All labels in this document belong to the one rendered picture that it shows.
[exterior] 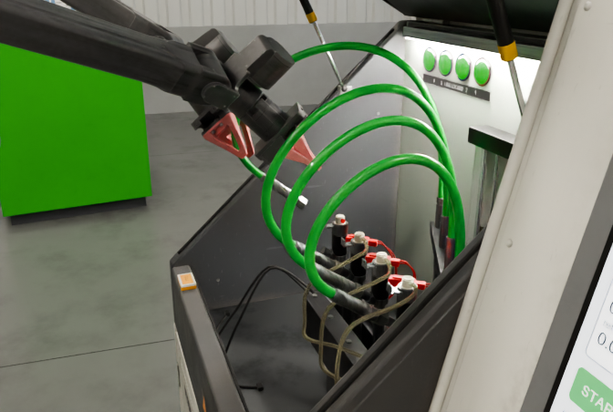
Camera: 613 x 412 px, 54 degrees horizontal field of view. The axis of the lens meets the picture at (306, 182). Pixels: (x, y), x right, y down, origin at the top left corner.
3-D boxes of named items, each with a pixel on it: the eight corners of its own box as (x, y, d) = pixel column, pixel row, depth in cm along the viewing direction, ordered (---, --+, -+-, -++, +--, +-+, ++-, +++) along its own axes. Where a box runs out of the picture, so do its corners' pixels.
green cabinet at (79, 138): (132, 172, 501) (117, 10, 460) (153, 206, 427) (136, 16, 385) (5, 189, 464) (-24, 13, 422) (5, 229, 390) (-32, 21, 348)
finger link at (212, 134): (269, 143, 110) (239, 104, 112) (253, 145, 104) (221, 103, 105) (244, 166, 113) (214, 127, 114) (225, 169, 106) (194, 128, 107)
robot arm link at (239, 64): (179, 60, 91) (197, 98, 86) (229, 5, 87) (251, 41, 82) (233, 88, 100) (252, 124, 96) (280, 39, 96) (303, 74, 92)
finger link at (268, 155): (332, 164, 96) (289, 126, 94) (301, 195, 98) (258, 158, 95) (327, 151, 103) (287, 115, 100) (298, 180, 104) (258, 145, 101)
